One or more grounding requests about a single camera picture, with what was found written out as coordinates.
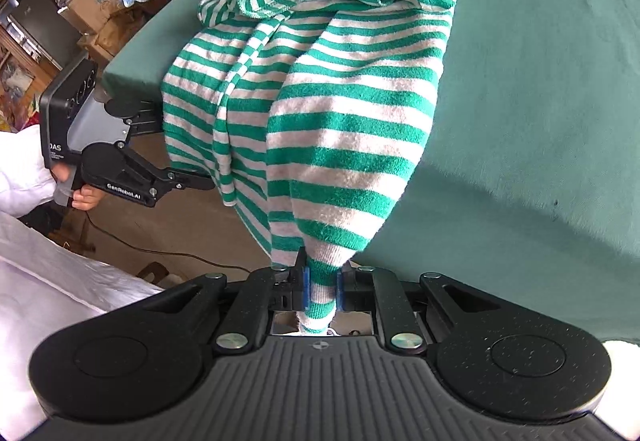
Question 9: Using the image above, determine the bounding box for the small cardboard box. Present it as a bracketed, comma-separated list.
[77, 6, 152, 62]

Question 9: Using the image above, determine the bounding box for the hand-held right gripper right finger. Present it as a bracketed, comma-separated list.
[337, 263, 501, 356]

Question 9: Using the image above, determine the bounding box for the black cable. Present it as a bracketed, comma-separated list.
[84, 210, 253, 274]

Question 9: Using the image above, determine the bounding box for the green white striped shirt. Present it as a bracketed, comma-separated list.
[161, 0, 471, 337]

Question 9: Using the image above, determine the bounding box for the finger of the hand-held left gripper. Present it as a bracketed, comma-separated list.
[124, 101, 167, 138]
[116, 145, 216, 196]

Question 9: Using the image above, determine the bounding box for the person's left hand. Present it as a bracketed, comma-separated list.
[50, 163, 104, 212]

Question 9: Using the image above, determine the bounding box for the white shiny cloth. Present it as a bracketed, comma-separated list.
[0, 211, 167, 438]

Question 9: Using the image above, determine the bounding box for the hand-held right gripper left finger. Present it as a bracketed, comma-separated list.
[132, 247, 312, 356]

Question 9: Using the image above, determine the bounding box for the dark brown object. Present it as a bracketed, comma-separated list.
[139, 261, 170, 286]

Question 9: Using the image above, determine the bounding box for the person's left forearm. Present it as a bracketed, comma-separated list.
[0, 131, 57, 218]

